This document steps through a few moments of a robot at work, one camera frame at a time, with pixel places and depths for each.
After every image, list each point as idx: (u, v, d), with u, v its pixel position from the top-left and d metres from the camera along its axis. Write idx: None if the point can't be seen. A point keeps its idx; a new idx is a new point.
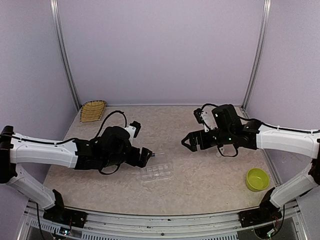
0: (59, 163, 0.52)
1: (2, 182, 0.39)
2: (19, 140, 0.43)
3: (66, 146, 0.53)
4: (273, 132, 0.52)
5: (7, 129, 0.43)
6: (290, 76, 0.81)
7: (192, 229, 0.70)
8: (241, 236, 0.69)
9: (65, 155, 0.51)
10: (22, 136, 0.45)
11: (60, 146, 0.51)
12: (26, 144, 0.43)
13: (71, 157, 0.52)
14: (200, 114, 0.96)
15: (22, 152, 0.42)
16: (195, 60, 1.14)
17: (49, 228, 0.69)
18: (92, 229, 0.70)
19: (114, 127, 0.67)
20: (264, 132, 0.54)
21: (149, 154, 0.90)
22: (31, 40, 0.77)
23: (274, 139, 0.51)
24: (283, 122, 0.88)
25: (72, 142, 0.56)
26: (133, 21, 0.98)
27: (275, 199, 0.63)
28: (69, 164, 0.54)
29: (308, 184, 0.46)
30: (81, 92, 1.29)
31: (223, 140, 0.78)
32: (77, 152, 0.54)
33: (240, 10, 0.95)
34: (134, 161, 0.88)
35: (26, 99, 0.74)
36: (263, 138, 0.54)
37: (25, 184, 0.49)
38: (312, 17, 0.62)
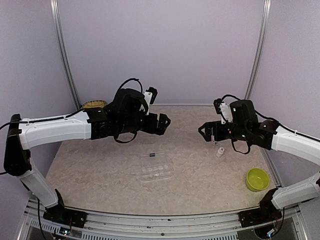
0: (74, 136, 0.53)
1: (17, 171, 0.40)
2: (26, 123, 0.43)
3: (76, 118, 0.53)
4: (290, 136, 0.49)
5: (14, 118, 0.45)
6: (290, 76, 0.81)
7: (192, 229, 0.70)
8: (241, 236, 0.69)
9: (77, 125, 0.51)
10: (30, 120, 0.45)
11: (70, 119, 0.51)
12: (35, 126, 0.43)
13: (84, 126, 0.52)
14: (220, 106, 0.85)
15: (32, 132, 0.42)
16: (195, 60, 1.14)
17: (49, 228, 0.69)
18: (92, 229, 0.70)
19: (127, 90, 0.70)
20: (282, 134, 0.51)
21: (167, 122, 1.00)
22: (32, 40, 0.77)
23: (289, 143, 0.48)
24: (283, 122, 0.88)
25: (83, 113, 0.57)
26: (133, 21, 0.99)
27: (276, 199, 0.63)
28: (85, 135, 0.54)
29: (313, 192, 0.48)
30: (81, 92, 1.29)
31: (236, 135, 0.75)
32: (89, 121, 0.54)
33: (240, 10, 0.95)
34: (152, 128, 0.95)
35: (26, 100, 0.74)
36: (279, 140, 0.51)
37: (35, 179, 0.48)
38: (312, 17, 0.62)
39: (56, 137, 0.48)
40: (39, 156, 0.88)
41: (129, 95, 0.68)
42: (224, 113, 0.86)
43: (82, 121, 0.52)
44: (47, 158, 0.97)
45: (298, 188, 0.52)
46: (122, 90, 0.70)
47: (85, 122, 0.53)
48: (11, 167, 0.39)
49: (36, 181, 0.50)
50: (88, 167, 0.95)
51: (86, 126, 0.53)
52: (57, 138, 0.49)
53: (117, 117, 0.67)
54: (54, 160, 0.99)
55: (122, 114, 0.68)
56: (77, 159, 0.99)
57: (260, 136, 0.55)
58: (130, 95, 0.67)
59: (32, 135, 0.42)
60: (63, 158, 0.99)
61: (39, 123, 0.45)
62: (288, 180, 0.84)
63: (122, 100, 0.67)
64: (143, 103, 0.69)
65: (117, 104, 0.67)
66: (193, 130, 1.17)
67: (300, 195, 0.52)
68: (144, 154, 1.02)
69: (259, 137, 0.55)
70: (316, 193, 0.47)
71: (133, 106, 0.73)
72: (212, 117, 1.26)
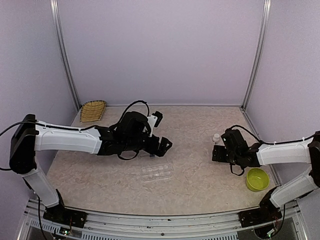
0: (79, 148, 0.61)
1: (21, 171, 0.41)
2: (44, 127, 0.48)
3: (89, 132, 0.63)
4: (269, 148, 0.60)
5: (29, 117, 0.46)
6: (290, 76, 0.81)
7: (192, 229, 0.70)
8: (241, 236, 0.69)
9: (90, 140, 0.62)
10: (45, 123, 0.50)
11: (83, 133, 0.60)
12: (52, 131, 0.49)
13: (95, 142, 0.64)
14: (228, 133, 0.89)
15: (49, 137, 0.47)
16: (195, 60, 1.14)
17: (49, 228, 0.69)
18: (92, 229, 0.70)
19: (133, 112, 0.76)
20: (263, 149, 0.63)
21: (168, 145, 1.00)
22: (31, 40, 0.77)
23: (272, 153, 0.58)
24: (283, 122, 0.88)
25: (94, 129, 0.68)
26: (133, 21, 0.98)
27: (275, 197, 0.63)
28: (93, 149, 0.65)
29: (307, 186, 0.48)
30: (81, 92, 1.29)
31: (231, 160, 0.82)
32: (102, 138, 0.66)
33: (240, 10, 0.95)
34: (153, 150, 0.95)
35: (26, 99, 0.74)
36: (263, 155, 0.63)
37: (37, 178, 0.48)
38: (313, 16, 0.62)
39: (68, 146, 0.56)
40: (39, 156, 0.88)
41: (134, 118, 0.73)
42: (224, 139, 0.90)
43: (95, 137, 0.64)
44: (47, 158, 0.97)
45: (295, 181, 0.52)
46: (128, 112, 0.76)
47: (97, 138, 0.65)
48: (17, 165, 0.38)
49: (38, 180, 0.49)
50: (89, 167, 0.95)
51: (97, 142, 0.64)
52: (68, 147, 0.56)
53: (123, 137, 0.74)
54: (54, 160, 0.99)
55: (127, 135, 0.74)
56: (77, 159, 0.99)
57: (248, 159, 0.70)
58: (135, 118, 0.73)
59: (49, 139, 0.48)
60: (63, 158, 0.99)
61: (56, 129, 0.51)
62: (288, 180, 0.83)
63: (128, 123, 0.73)
64: (147, 126, 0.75)
65: (123, 126, 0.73)
66: (193, 130, 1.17)
67: (297, 189, 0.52)
68: (144, 154, 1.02)
69: (247, 159, 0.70)
70: (312, 185, 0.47)
71: (137, 127, 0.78)
72: (212, 117, 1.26)
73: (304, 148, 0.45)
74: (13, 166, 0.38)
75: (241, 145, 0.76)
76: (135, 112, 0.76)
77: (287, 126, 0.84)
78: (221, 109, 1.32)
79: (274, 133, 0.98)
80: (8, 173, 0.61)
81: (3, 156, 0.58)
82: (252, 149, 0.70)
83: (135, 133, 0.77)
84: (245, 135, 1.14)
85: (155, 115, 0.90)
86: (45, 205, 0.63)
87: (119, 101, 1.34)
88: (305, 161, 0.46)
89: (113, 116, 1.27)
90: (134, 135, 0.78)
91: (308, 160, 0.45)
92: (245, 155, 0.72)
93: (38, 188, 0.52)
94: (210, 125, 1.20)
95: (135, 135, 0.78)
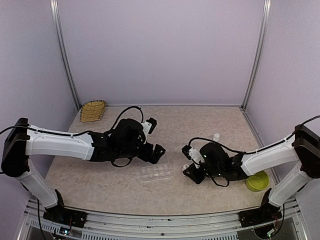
0: (71, 153, 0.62)
1: (12, 175, 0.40)
2: (35, 131, 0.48)
3: (82, 137, 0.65)
4: (253, 157, 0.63)
5: (22, 121, 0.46)
6: (289, 76, 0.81)
7: (192, 229, 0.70)
8: (241, 236, 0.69)
9: (82, 146, 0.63)
10: (38, 127, 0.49)
11: (75, 138, 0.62)
12: (43, 136, 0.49)
13: (87, 148, 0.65)
14: (189, 151, 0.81)
15: (40, 142, 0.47)
16: (195, 60, 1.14)
17: (49, 228, 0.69)
18: (92, 229, 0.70)
19: (127, 120, 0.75)
20: (247, 161, 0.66)
21: (162, 152, 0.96)
22: (31, 39, 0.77)
23: (258, 162, 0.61)
24: (283, 123, 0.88)
25: (87, 134, 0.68)
26: (133, 20, 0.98)
27: (274, 199, 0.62)
28: (85, 155, 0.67)
29: (303, 180, 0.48)
30: (81, 92, 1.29)
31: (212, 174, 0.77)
32: (93, 144, 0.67)
33: (239, 10, 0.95)
34: (147, 157, 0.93)
35: (26, 99, 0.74)
36: (248, 166, 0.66)
37: (32, 180, 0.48)
38: (312, 16, 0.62)
39: (59, 151, 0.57)
40: (39, 156, 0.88)
41: (129, 126, 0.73)
42: (195, 158, 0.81)
43: (87, 143, 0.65)
44: (47, 158, 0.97)
45: (289, 180, 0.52)
46: (122, 120, 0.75)
47: (89, 145, 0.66)
48: (8, 168, 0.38)
49: (34, 182, 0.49)
50: (88, 167, 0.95)
51: (89, 148, 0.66)
52: (58, 152, 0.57)
53: (116, 144, 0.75)
54: (54, 161, 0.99)
55: (121, 142, 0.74)
56: (76, 159, 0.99)
57: (235, 174, 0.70)
58: (129, 127, 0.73)
59: (40, 143, 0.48)
60: (63, 158, 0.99)
61: (47, 134, 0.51)
62: None
63: (122, 130, 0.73)
64: (142, 135, 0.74)
65: (117, 133, 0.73)
66: (193, 130, 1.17)
67: (292, 185, 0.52)
68: None
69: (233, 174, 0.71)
70: (307, 178, 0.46)
71: (131, 135, 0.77)
72: (212, 117, 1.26)
73: (290, 148, 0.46)
74: (5, 170, 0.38)
75: (224, 160, 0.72)
76: (132, 120, 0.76)
77: (288, 126, 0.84)
78: (221, 109, 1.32)
79: (274, 133, 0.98)
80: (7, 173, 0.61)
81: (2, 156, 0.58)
82: (235, 162, 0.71)
83: (129, 141, 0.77)
84: (245, 136, 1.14)
85: (149, 121, 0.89)
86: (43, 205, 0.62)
87: (119, 101, 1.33)
88: (294, 159, 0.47)
89: (113, 117, 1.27)
90: (129, 143, 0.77)
91: (296, 159, 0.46)
92: (229, 170, 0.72)
93: (35, 189, 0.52)
94: (209, 125, 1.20)
95: (130, 143, 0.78)
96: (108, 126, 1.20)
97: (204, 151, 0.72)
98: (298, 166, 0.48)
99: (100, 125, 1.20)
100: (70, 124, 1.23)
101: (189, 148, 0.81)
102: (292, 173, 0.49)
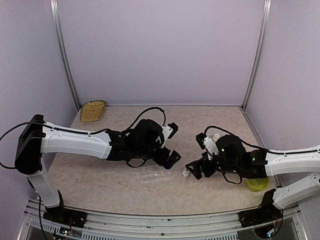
0: (90, 152, 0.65)
1: (24, 172, 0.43)
2: (51, 129, 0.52)
3: (99, 136, 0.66)
4: (280, 159, 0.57)
5: (38, 118, 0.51)
6: (289, 75, 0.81)
7: (192, 229, 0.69)
8: (241, 236, 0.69)
9: (99, 145, 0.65)
10: (54, 125, 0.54)
11: (94, 137, 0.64)
12: (59, 134, 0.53)
13: (104, 147, 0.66)
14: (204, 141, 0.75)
15: (55, 139, 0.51)
16: (195, 60, 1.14)
17: (49, 228, 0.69)
18: (92, 229, 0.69)
19: (148, 121, 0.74)
20: (273, 161, 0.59)
21: (177, 158, 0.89)
22: (32, 40, 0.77)
23: (284, 165, 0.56)
24: (283, 123, 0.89)
25: (104, 133, 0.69)
26: (133, 20, 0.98)
27: (279, 202, 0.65)
28: (102, 154, 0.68)
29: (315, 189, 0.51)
30: (81, 92, 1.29)
31: (226, 169, 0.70)
32: (111, 143, 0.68)
33: (239, 10, 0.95)
34: (161, 161, 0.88)
35: (26, 99, 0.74)
36: (272, 167, 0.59)
37: (42, 179, 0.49)
38: (312, 16, 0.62)
39: (77, 149, 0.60)
40: None
41: (149, 127, 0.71)
42: (209, 148, 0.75)
43: (104, 142, 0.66)
44: (47, 159, 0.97)
45: (299, 187, 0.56)
46: (144, 120, 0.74)
47: (106, 143, 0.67)
48: (22, 166, 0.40)
49: (44, 181, 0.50)
50: (88, 167, 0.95)
51: (106, 147, 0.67)
52: (77, 150, 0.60)
53: (134, 144, 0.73)
54: (54, 161, 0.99)
55: (140, 142, 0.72)
56: (77, 159, 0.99)
57: (254, 172, 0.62)
58: (150, 127, 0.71)
59: (56, 141, 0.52)
60: (63, 158, 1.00)
61: (64, 132, 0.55)
62: (289, 180, 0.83)
63: (142, 131, 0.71)
64: (161, 136, 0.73)
65: (137, 133, 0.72)
66: (193, 130, 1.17)
67: (302, 192, 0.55)
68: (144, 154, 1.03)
69: (253, 172, 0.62)
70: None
71: (150, 137, 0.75)
72: (212, 117, 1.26)
73: None
74: (19, 167, 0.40)
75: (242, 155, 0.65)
76: (153, 122, 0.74)
77: (288, 126, 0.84)
78: (221, 109, 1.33)
79: (274, 134, 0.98)
80: (8, 173, 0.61)
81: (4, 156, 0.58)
82: (256, 160, 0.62)
83: (147, 142, 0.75)
84: (246, 135, 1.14)
85: (171, 126, 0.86)
86: (45, 205, 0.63)
87: (119, 101, 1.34)
88: None
89: (113, 117, 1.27)
90: (147, 144, 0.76)
91: None
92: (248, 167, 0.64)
93: (41, 189, 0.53)
94: (209, 125, 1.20)
95: (148, 144, 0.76)
96: (108, 125, 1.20)
97: (221, 144, 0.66)
98: (314, 176, 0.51)
99: (100, 125, 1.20)
100: (71, 124, 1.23)
101: (204, 137, 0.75)
102: (307, 181, 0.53)
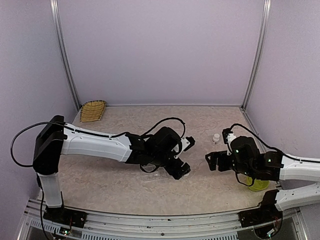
0: (110, 155, 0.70)
1: (40, 172, 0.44)
2: (72, 131, 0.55)
3: (119, 140, 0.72)
4: (296, 165, 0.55)
5: (57, 119, 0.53)
6: (290, 75, 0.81)
7: (192, 229, 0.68)
8: (241, 236, 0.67)
9: (120, 148, 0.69)
10: (75, 127, 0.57)
11: (114, 140, 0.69)
12: (80, 136, 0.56)
13: (125, 150, 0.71)
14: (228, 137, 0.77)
15: (77, 141, 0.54)
16: (195, 60, 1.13)
17: (49, 228, 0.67)
18: (92, 229, 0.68)
19: (169, 129, 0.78)
20: (289, 166, 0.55)
21: (187, 171, 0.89)
22: (31, 40, 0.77)
23: (297, 172, 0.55)
24: (283, 123, 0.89)
25: (124, 136, 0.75)
26: (133, 20, 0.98)
27: (282, 203, 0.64)
28: (122, 157, 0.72)
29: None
30: (81, 92, 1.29)
31: (239, 168, 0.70)
32: (131, 147, 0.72)
33: (239, 10, 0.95)
34: (172, 169, 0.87)
35: (26, 99, 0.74)
36: (287, 172, 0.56)
37: (54, 179, 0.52)
38: (313, 16, 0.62)
39: (97, 151, 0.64)
40: None
41: (170, 135, 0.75)
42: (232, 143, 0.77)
43: (125, 146, 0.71)
44: None
45: (306, 194, 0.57)
46: (166, 128, 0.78)
47: (127, 147, 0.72)
48: (40, 166, 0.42)
49: (53, 181, 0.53)
50: (89, 167, 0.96)
51: (126, 151, 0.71)
52: (97, 152, 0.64)
53: (153, 150, 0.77)
54: None
55: (158, 149, 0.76)
56: (77, 159, 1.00)
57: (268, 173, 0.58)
58: (171, 135, 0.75)
59: (78, 143, 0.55)
60: (63, 158, 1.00)
61: (84, 134, 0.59)
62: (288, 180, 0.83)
63: (163, 138, 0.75)
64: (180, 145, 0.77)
65: (158, 139, 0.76)
66: (193, 130, 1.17)
67: (308, 200, 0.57)
68: None
69: (267, 173, 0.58)
70: None
71: (170, 144, 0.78)
72: (212, 117, 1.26)
73: None
74: (37, 167, 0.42)
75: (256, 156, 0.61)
76: (174, 130, 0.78)
77: (287, 126, 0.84)
78: (221, 109, 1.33)
79: (273, 134, 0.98)
80: (8, 173, 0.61)
81: (5, 157, 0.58)
82: (271, 162, 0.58)
83: (166, 150, 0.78)
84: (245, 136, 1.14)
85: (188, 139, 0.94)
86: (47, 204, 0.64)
87: (119, 101, 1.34)
88: None
89: (113, 117, 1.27)
90: (165, 152, 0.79)
91: None
92: (262, 168, 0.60)
93: (49, 190, 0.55)
94: (209, 125, 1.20)
95: (166, 151, 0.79)
96: (109, 125, 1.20)
97: (235, 145, 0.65)
98: None
99: (100, 125, 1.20)
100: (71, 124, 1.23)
101: (229, 133, 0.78)
102: (313, 190, 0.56)
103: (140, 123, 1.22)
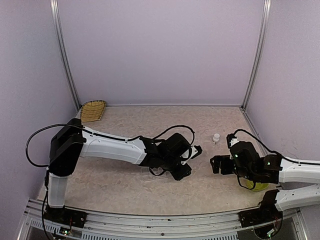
0: (124, 158, 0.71)
1: (55, 171, 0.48)
2: (90, 134, 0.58)
3: (135, 143, 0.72)
4: (294, 168, 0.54)
5: (74, 122, 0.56)
6: (289, 75, 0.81)
7: (192, 229, 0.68)
8: (241, 236, 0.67)
9: (135, 151, 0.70)
10: (94, 131, 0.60)
11: (131, 143, 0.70)
12: (98, 139, 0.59)
13: (139, 154, 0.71)
14: (231, 141, 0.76)
15: (95, 144, 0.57)
16: (195, 59, 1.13)
17: (49, 228, 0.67)
18: (92, 229, 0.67)
19: (180, 136, 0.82)
20: (287, 168, 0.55)
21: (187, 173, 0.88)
22: (31, 40, 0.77)
23: (296, 174, 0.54)
24: (282, 123, 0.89)
25: (138, 139, 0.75)
26: (133, 19, 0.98)
27: (282, 204, 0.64)
28: (136, 160, 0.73)
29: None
30: (82, 92, 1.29)
31: (240, 171, 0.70)
32: (146, 150, 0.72)
33: (239, 10, 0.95)
34: (174, 173, 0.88)
35: (26, 99, 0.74)
36: (286, 175, 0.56)
37: (63, 180, 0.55)
38: (312, 16, 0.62)
39: (114, 154, 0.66)
40: (40, 156, 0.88)
41: (182, 141, 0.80)
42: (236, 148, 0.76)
43: (140, 149, 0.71)
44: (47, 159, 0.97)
45: (306, 195, 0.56)
46: (179, 134, 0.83)
47: (142, 150, 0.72)
48: (57, 166, 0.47)
49: (63, 182, 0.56)
50: (89, 167, 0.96)
51: (141, 154, 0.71)
52: (114, 155, 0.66)
53: (166, 154, 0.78)
54: None
55: (170, 154, 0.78)
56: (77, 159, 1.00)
57: (267, 175, 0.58)
58: (183, 141, 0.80)
59: (95, 146, 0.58)
60: None
61: (102, 137, 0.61)
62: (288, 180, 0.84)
63: (176, 144, 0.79)
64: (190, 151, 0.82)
65: (170, 144, 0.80)
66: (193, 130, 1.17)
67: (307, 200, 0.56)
68: None
69: (266, 176, 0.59)
70: None
71: (180, 150, 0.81)
72: (212, 117, 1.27)
73: None
74: (54, 167, 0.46)
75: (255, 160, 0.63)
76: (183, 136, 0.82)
77: (287, 126, 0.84)
78: (221, 109, 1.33)
79: (273, 134, 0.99)
80: (8, 173, 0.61)
81: (5, 157, 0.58)
82: (271, 164, 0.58)
83: (177, 155, 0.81)
84: (245, 136, 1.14)
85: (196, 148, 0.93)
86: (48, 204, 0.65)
87: (119, 101, 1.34)
88: None
89: (113, 117, 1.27)
90: (176, 157, 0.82)
91: None
92: (262, 171, 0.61)
93: (57, 190, 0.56)
94: (209, 125, 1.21)
95: (176, 156, 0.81)
96: (109, 125, 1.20)
97: (235, 150, 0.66)
98: None
99: (101, 125, 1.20)
100: None
101: (232, 138, 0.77)
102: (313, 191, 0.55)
103: (140, 123, 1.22)
